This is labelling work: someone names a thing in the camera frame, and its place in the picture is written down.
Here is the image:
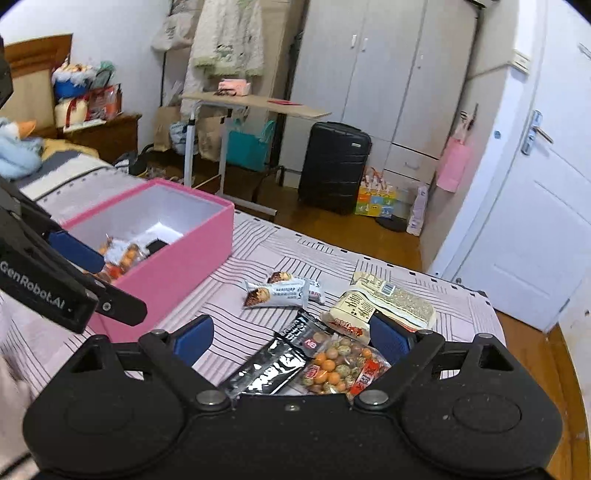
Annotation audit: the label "wooden headboard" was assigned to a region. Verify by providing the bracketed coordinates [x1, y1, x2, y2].
[0, 34, 74, 139]

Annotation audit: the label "dark shoes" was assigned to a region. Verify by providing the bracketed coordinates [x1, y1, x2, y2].
[115, 145, 153, 176]

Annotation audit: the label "blue plush toy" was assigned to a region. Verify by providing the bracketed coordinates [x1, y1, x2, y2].
[0, 117, 44, 178]

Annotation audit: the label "metal door handle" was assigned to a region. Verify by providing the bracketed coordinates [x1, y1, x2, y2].
[521, 111, 554, 155]

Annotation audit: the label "wooden nightstand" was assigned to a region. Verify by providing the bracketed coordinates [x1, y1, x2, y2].
[62, 113, 143, 164]

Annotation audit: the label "black suitcase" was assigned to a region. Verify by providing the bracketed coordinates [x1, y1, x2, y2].
[298, 122, 372, 215]

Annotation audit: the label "small clear mixed nuts bag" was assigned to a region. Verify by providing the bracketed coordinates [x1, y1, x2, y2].
[95, 242, 147, 284]

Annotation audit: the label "cream and grey duvet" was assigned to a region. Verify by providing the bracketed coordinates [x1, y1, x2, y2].
[16, 152, 146, 208]

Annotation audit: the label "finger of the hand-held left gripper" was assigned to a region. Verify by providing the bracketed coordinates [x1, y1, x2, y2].
[0, 210, 148, 325]
[0, 179, 106, 275]

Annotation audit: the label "long black snack packet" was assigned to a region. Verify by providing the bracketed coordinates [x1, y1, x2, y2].
[219, 309, 333, 396]

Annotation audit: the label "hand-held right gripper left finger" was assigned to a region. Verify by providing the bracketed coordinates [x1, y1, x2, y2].
[69, 315, 232, 415]

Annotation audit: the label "yellow pillow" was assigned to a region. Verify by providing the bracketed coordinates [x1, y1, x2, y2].
[39, 138, 100, 160]

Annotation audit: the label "brown paper bag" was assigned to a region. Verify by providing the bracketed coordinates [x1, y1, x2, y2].
[152, 105, 183, 152]
[198, 115, 227, 160]

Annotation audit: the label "pink cardboard box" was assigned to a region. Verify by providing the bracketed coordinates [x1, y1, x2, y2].
[60, 179, 235, 344]

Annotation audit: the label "red snack bag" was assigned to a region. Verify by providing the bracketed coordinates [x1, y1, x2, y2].
[85, 84, 123, 121]

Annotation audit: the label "large clear mixed nuts bag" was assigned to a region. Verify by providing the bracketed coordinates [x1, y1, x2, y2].
[300, 335, 393, 402]

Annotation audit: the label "cream tote bag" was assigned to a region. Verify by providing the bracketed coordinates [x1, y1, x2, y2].
[151, 4, 197, 51]

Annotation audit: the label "pink paper bag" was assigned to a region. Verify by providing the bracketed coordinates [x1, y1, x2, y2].
[436, 104, 478, 192]

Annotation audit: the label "white and pink package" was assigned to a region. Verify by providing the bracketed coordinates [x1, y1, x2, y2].
[406, 185, 430, 237]

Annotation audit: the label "black floor scale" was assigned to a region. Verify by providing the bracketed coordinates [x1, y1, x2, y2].
[375, 215, 411, 234]

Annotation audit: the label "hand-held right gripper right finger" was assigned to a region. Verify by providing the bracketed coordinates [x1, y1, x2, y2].
[353, 311, 520, 411]

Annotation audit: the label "large cream food packet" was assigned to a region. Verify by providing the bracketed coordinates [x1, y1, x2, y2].
[321, 272, 437, 342]

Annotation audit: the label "colourful carton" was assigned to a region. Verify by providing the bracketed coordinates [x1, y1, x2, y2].
[355, 168, 402, 219]

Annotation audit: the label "white door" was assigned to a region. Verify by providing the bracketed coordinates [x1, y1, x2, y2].
[462, 0, 591, 333]

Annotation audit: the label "teal shopping bag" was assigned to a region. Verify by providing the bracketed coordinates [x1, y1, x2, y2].
[226, 121, 278, 172]

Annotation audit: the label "white plastic bag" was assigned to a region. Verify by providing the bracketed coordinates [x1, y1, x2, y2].
[171, 122, 191, 155]

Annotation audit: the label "white wardrobe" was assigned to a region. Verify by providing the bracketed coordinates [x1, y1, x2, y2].
[281, 0, 481, 217]

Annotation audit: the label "white fluffy coat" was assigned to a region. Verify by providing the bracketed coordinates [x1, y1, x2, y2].
[191, 0, 265, 79]

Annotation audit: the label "pink tissue box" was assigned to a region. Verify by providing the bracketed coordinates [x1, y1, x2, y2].
[218, 79, 252, 97]

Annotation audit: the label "wooden side table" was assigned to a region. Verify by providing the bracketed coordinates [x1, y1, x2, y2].
[180, 91, 332, 217]

